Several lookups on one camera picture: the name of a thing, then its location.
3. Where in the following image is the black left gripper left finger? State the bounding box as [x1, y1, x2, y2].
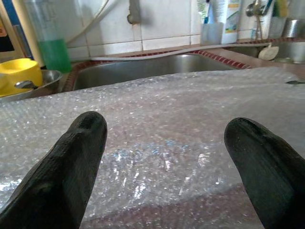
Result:
[0, 111, 108, 229]

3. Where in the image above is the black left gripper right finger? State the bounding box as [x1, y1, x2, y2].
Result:
[224, 117, 305, 229]

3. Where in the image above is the metal spoon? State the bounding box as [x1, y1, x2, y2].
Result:
[14, 80, 40, 91]

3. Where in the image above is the stainless steel bowl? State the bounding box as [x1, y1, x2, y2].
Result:
[0, 69, 64, 102]

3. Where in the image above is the yellow plastic bowl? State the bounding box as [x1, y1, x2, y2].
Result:
[0, 58, 43, 97]

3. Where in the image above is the clear bubble wrap sheet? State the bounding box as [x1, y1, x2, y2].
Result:
[0, 66, 305, 229]

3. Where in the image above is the clear bottle with green liquid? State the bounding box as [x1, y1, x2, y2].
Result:
[23, 0, 72, 73]

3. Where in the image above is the small stainless steel sink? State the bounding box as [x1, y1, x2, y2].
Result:
[227, 41, 305, 64]

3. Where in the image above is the white water ionizer appliance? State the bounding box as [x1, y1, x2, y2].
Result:
[0, 0, 34, 64]

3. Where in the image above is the translucent plastic container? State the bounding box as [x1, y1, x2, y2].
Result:
[268, 16, 288, 39]

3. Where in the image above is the steel container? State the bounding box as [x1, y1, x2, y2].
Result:
[283, 18, 305, 39]

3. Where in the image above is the white printed bottle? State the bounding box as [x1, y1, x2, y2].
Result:
[214, 0, 241, 45]

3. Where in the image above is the grey tube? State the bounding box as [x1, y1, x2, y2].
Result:
[90, 42, 270, 62]

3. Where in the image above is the hanging metal ladle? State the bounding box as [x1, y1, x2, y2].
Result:
[245, 0, 266, 18]

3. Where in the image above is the blue toothbrush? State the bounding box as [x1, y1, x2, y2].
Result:
[203, 0, 213, 24]

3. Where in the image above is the green white packet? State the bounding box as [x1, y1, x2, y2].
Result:
[196, 0, 208, 24]

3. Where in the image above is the white cord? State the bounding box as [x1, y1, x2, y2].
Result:
[66, 0, 111, 45]

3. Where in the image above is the grey wall pipe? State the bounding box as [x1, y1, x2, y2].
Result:
[127, 0, 142, 25]

